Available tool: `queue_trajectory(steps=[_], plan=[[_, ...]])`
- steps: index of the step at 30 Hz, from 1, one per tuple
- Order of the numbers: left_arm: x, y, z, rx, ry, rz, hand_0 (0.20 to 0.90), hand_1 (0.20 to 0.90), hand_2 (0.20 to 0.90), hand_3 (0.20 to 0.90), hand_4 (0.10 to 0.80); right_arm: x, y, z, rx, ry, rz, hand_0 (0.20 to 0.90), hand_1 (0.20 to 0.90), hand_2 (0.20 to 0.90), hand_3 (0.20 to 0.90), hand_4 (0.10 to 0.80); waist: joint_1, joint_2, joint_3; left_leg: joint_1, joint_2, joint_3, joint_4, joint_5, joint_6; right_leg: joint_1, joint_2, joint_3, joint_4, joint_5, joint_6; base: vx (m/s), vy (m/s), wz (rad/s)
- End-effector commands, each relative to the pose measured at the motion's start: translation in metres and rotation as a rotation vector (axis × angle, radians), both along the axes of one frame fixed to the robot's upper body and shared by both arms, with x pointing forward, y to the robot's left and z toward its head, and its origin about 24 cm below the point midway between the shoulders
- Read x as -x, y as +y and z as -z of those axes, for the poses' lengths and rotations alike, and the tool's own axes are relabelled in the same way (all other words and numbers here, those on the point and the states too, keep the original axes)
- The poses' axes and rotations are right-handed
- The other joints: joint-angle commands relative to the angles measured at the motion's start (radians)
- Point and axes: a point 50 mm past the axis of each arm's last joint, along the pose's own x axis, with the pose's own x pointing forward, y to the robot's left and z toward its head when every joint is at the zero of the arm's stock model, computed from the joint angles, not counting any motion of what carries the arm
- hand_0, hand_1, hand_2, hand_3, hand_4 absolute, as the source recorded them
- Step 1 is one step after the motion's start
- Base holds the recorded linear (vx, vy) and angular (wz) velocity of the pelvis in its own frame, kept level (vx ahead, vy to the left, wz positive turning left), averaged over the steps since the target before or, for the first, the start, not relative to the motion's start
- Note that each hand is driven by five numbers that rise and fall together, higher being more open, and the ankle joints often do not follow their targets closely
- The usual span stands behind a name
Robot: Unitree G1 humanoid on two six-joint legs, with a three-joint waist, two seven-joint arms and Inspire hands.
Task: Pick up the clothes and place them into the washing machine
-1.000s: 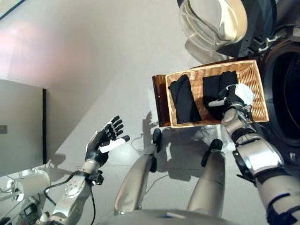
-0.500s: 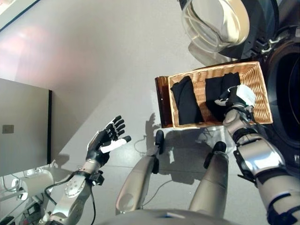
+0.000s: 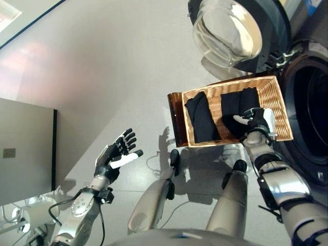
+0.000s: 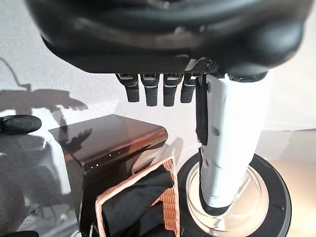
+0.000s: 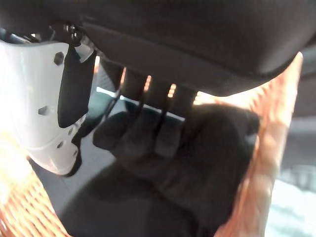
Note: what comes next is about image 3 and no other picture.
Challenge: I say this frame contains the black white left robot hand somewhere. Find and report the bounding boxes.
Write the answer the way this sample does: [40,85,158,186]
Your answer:
[94,128,144,185]

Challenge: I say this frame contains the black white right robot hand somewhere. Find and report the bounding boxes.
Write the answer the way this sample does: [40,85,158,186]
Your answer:
[233,107,277,140]

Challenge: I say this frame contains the black garment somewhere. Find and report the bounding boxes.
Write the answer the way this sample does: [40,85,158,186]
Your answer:
[220,87,261,140]
[184,92,221,143]

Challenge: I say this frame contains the grey front-loading washing machine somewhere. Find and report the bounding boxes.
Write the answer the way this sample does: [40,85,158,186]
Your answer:
[266,0,328,190]

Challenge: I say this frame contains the rectangular wicker laundry basket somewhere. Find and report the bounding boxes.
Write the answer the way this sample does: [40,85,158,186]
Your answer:
[181,75,294,148]

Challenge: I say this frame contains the white cylindrical device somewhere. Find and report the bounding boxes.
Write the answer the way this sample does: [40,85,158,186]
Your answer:
[22,198,60,226]

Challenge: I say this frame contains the glossy brown wooden stool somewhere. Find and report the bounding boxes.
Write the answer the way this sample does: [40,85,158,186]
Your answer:
[167,91,192,149]

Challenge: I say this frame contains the grey cabinet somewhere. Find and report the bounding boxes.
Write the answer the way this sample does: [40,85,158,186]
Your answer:
[0,97,58,207]

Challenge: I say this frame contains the round glass washer door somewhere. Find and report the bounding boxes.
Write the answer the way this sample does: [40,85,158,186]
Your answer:
[187,0,292,74]

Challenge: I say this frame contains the grey robot torso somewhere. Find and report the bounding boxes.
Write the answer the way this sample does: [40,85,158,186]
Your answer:
[110,227,259,246]

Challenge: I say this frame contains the small blue washer sticker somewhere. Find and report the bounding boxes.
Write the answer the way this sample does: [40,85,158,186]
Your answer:
[303,0,324,15]

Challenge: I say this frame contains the white floor cable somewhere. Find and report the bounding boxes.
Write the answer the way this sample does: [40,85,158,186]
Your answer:
[146,151,170,178]

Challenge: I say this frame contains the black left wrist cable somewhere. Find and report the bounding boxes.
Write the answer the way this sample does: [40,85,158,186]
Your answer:
[48,196,106,246]

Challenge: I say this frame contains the white framed wall panel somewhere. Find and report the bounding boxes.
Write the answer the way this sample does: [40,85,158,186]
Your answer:
[0,0,23,33]

